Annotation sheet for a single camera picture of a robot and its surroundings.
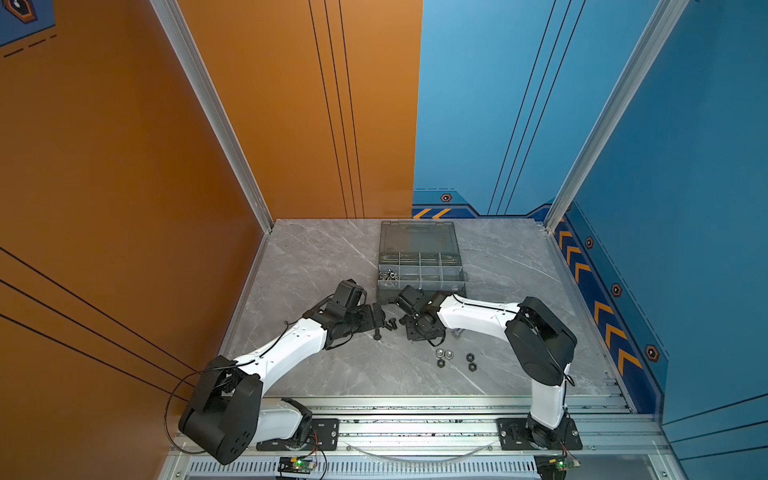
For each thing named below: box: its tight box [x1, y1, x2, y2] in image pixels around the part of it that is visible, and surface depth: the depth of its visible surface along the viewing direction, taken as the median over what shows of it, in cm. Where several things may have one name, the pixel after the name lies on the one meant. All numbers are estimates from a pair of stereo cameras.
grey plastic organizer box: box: [377, 220, 468, 303], surface depth 113 cm
